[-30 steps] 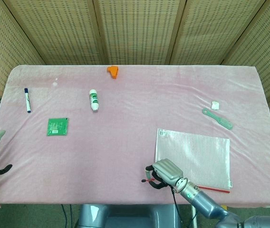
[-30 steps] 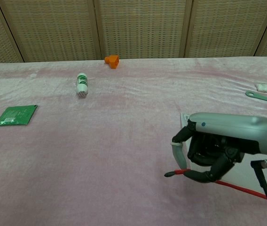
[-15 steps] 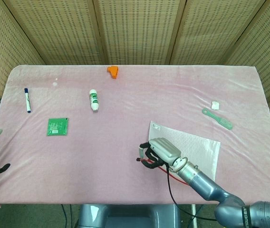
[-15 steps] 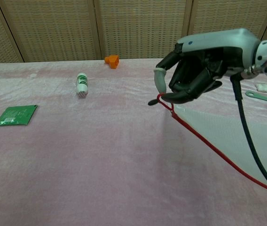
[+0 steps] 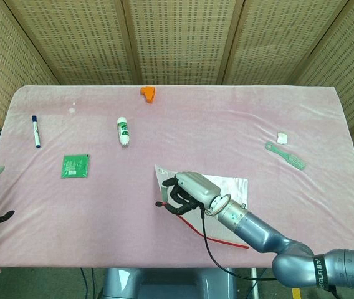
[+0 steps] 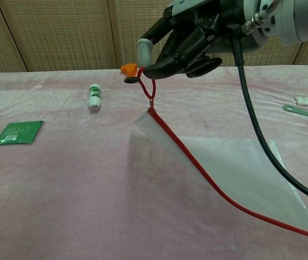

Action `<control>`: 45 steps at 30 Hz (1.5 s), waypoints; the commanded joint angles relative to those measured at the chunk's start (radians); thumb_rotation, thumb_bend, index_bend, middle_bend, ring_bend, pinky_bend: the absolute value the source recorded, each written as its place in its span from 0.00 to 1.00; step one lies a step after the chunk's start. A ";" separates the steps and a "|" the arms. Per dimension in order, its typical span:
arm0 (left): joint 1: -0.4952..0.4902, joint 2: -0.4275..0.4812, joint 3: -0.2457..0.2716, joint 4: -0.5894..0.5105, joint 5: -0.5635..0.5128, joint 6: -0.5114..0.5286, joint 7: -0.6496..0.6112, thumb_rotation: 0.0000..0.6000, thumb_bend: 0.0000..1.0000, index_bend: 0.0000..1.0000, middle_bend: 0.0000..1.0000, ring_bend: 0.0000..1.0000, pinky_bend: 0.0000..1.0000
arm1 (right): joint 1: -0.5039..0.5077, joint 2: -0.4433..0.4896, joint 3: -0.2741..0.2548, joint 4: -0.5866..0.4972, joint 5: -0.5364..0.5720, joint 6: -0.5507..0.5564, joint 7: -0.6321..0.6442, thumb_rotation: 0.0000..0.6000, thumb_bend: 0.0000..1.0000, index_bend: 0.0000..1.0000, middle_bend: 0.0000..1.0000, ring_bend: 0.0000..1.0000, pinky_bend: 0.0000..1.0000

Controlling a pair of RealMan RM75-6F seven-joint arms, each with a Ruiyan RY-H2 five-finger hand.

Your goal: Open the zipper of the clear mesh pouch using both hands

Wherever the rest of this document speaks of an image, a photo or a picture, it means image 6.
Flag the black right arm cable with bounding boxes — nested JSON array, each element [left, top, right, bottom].
[[231, 12, 308, 206]]

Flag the orange plastic block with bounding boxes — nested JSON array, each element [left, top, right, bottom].
[[120, 63, 139, 77]]

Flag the white green glue stick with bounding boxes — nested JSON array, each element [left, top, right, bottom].
[[87, 83, 103, 113]]

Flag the clear mesh zipper pouch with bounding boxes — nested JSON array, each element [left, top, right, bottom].
[[124, 67, 308, 244]]

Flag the green tool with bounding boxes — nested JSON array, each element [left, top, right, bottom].
[[283, 103, 308, 124]]

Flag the green foil sachet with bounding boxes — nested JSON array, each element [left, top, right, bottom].
[[0, 120, 45, 146]]

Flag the woven bamboo folding screen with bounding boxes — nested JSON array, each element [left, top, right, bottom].
[[0, 0, 308, 77]]

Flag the small white wrapped eraser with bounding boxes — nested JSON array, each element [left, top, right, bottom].
[[294, 95, 308, 107]]

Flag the pink plush tablecloth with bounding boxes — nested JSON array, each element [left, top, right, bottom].
[[0, 64, 308, 260]]

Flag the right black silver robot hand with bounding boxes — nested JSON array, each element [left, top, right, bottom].
[[137, 0, 263, 80]]

